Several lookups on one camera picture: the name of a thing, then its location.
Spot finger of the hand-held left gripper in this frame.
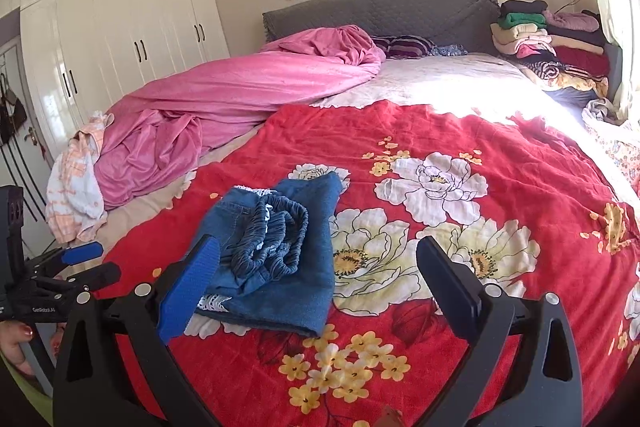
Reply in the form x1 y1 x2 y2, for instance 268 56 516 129
30 263 122 304
27 242 105 280

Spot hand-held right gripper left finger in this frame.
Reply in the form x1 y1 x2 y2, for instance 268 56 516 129
52 234 223 427

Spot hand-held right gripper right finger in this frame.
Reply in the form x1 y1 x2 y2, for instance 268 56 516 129
416 236 583 427

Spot blue denim pants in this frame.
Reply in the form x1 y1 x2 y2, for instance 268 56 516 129
182 171 346 339

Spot person's left hand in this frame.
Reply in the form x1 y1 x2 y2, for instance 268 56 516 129
0 322 65 379

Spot peach checked cloth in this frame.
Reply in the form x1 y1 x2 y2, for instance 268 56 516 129
46 111 116 245

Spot person's lime green garment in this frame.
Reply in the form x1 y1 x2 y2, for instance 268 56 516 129
0 347 53 414

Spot red floral blanket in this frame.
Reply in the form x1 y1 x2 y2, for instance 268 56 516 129
92 99 640 427

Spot pink quilt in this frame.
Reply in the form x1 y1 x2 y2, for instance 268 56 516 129
92 24 387 210

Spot pale floral cloth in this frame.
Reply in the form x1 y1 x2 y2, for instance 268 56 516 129
582 99 640 198

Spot purple striped pillow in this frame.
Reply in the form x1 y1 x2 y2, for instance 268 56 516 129
370 35 436 60

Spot white wardrobe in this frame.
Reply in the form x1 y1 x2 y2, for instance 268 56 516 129
0 0 231 162

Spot stack of folded clothes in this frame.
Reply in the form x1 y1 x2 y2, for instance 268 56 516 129
490 0 611 108

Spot grey padded headboard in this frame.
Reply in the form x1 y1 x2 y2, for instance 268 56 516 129
262 0 501 58

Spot cream curtain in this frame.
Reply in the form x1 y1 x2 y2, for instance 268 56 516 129
567 0 640 122

